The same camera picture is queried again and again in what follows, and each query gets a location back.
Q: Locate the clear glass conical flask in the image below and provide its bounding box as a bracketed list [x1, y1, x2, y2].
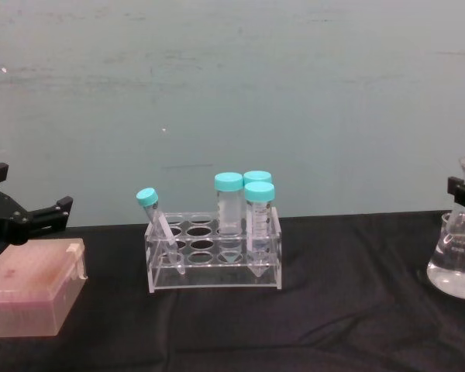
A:
[426, 156, 465, 301]

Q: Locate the pink plastic tip box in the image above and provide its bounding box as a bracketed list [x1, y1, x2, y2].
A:
[0, 237, 89, 338]

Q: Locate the small tube with teal cap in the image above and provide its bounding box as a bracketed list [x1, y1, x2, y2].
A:
[136, 187, 188, 276]

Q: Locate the clear acrylic tube rack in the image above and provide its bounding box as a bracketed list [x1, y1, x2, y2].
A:
[144, 206, 283, 294]

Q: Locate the wide tube with teal cap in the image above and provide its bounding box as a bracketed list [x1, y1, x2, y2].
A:
[243, 170, 274, 186]
[214, 172, 244, 265]

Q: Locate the printed tube with teal cap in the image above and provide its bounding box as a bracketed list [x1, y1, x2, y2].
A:
[243, 181, 276, 278]

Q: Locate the black table cloth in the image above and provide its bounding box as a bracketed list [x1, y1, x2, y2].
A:
[0, 210, 465, 372]

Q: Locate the pale wall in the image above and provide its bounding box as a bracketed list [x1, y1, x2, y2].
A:
[0, 0, 465, 229]

